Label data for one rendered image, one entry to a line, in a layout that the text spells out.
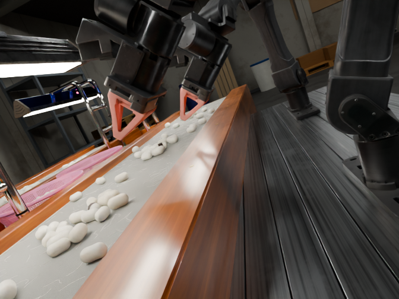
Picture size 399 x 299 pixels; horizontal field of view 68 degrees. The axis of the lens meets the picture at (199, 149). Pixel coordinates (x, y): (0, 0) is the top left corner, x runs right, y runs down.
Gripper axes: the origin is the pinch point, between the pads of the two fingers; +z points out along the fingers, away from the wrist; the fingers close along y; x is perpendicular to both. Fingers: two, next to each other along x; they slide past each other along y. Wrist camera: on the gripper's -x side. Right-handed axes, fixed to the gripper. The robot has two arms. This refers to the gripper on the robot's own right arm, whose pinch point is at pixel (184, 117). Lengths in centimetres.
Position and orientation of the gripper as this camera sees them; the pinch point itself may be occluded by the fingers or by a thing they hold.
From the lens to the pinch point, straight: 72.6
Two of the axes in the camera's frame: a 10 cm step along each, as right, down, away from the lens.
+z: -4.4, 8.3, 3.4
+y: -1.7, 2.9, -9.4
